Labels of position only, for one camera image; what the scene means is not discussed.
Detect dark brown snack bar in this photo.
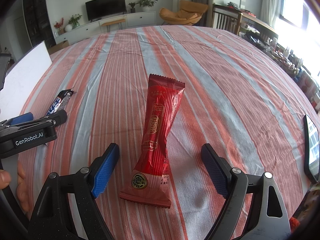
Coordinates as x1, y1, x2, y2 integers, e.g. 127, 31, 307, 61
46, 89, 74, 115

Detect person's left hand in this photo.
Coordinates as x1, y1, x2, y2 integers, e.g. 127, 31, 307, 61
0, 160, 32, 214

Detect white foam box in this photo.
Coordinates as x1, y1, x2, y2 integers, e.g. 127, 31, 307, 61
0, 42, 52, 121

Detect red snack packet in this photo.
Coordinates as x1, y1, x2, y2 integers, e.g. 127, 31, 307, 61
119, 74, 185, 208

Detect black smartphone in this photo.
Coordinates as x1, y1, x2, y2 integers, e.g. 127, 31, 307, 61
303, 114, 319, 184

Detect red flowers in vase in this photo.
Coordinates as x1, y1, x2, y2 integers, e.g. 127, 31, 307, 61
54, 17, 64, 35

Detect plant in white vase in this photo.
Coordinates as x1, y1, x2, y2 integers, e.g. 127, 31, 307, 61
65, 14, 82, 32

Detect striped orange grey tablecloth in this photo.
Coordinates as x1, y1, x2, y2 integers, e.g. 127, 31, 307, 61
20, 26, 319, 239

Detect small wooden bench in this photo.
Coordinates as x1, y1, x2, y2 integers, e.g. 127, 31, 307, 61
100, 18, 126, 33

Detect black television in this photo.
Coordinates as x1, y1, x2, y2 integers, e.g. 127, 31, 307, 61
85, 0, 126, 21

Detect white tv cabinet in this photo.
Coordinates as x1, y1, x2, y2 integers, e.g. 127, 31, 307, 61
55, 11, 156, 44

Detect green potted plant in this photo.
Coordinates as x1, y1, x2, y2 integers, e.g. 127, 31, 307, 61
137, 0, 158, 12

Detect orange lounge chair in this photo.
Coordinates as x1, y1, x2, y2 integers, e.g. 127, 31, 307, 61
159, 0, 209, 25

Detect dark wooden chair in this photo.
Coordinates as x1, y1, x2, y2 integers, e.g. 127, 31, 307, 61
212, 4, 243, 36

